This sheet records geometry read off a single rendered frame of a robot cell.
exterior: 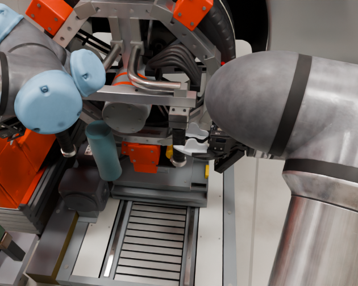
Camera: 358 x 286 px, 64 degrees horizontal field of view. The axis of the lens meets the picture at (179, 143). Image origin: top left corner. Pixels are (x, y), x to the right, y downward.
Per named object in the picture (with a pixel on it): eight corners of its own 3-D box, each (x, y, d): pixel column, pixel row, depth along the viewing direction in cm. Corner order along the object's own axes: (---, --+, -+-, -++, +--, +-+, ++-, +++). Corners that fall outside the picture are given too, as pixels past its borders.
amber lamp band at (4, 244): (13, 236, 88) (8, 231, 85) (7, 249, 86) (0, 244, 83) (1, 235, 89) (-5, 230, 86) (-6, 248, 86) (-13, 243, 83)
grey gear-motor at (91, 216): (129, 164, 169) (120, 121, 143) (109, 230, 141) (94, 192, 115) (99, 161, 171) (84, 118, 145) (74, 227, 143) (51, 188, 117)
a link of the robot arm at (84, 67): (76, 34, 48) (110, 62, 55) (32, 59, 52) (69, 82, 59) (73, 71, 44) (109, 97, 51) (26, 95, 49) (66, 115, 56)
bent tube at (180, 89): (192, 55, 83) (194, 20, 75) (186, 98, 70) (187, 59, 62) (132, 52, 84) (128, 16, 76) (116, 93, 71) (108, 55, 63)
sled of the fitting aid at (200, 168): (208, 155, 173) (210, 145, 166) (206, 208, 149) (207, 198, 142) (128, 149, 177) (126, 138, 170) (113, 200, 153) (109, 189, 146)
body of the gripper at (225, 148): (209, 117, 76) (255, 120, 75) (207, 138, 83) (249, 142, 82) (208, 137, 71) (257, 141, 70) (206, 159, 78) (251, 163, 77)
